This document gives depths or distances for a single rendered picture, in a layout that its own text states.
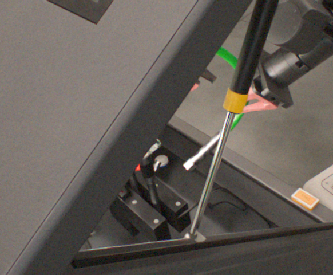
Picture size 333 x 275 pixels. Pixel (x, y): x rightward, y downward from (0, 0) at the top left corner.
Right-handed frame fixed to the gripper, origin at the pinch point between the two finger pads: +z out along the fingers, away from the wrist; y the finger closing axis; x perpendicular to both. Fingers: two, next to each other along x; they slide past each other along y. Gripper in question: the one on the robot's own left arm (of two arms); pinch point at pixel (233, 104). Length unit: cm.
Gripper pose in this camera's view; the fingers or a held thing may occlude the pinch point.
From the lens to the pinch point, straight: 73.0
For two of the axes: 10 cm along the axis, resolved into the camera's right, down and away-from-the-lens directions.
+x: 7.7, 3.2, 5.5
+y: 0.7, 8.1, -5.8
